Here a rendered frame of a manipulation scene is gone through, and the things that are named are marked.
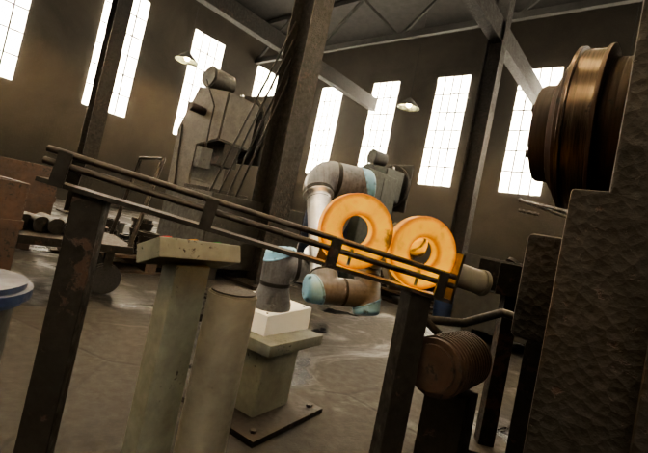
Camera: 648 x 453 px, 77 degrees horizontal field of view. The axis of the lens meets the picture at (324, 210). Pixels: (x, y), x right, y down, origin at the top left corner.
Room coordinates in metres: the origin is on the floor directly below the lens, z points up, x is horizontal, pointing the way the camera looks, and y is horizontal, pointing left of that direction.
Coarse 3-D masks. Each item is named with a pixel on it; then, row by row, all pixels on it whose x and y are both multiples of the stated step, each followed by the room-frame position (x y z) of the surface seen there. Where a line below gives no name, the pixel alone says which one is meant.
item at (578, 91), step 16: (576, 64) 0.98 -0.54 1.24; (592, 64) 0.96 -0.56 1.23; (576, 80) 0.95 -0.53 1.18; (592, 80) 0.93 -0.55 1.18; (576, 96) 0.94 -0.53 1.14; (592, 96) 0.92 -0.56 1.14; (560, 112) 0.95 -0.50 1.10; (576, 112) 0.94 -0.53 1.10; (560, 128) 0.95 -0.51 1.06; (576, 128) 0.94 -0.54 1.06; (560, 144) 0.97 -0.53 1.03; (576, 144) 0.94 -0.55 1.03; (560, 160) 0.98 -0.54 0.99; (576, 160) 0.96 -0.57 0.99; (560, 176) 1.00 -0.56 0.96; (576, 176) 0.98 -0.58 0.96; (560, 192) 1.03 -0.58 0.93
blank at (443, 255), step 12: (420, 216) 0.86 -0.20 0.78; (396, 228) 0.85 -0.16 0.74; (408, 228) 0.85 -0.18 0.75; (420, 228) 0.86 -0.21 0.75; (432, 228) 0.86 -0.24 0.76; (444, 228) 0.87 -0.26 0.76; (396, 240) 0.84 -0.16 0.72; (408, 240) 0.85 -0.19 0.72; (432, 240) 0.87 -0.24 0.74; (444, 240) 0.87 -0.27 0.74; (396, 252) 0.84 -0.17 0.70; (408, 252) 0.85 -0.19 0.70; (432, 252) 0.89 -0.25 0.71; (444, 252) 0.87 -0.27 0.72; (396, 264) 0.85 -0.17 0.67; (432, 264) 0.87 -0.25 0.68; (444, 264) 0.87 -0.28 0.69; (396, 276) 0.85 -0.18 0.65; (408, 276) 0.85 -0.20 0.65; (432, 276) 0.87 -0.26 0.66; (420, 288) 0.86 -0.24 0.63
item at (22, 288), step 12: (0, 276) 1.03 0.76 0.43; (12, 276) 1.05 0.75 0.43; (24, 276) 1.07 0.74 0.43; (0, 288) 0.93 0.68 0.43; (12, 288) 0.95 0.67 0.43; (24, 288) 1.00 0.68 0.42; (0, 300) 0.91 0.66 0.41; (12, 300) 0.94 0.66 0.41; (24, 300) 0.98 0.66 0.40; (0, 312) 0.96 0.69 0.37; (12, 312) 1.02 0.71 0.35; (0, 324) 0.97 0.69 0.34; (0, 336) 0.98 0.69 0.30; (0, 348) 0.99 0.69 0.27; (0, 360) 1.02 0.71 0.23
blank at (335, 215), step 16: (336, 208) 0.81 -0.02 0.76; (352, 208) 0.82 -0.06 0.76; (368, 208) 0.83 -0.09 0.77; (384, 208) 0.83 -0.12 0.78; (320, 224) 0.81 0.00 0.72; (336, 224) 0.81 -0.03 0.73; (368, 224) 0.85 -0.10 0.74; (384, 224) 0.84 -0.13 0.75; (320, 240) 0.82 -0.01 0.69; (368, 240) 0.84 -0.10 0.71; (384, 240) 0.84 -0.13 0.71; (368, 256) 0.83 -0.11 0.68
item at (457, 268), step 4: (456, 256) 0.88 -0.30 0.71; (460, 256) 0.87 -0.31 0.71; (464, 256) 0.86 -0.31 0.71; (456, 260) 0.88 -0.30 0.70; (460, 260) 0.87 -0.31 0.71; (464, 260) 0.86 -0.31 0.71; (456, 264) 0.87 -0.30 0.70; (460, 264) 0.86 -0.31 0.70; (452, 268) 0.88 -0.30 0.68; (456, 268) 0.87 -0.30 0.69; (460, 268) 0.86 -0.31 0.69; (452, 272) 0.88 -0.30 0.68; (456, 272) 0.87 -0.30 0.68; (460, 272) 0.86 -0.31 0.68; (448, 280) 0.88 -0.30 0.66; (452, 280) 0.87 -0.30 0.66; (456, 280) 0.86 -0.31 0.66; (456, 284) 0.86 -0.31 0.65; (448, 288) 0.88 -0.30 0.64; (448, 292) 0.87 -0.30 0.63; (452, 292) 0.86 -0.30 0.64; (444, 296) 0.88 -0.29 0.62; (448, 296) 0.87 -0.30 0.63; (452, 296) 0.86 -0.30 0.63; (452, 300) 0.86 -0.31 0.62
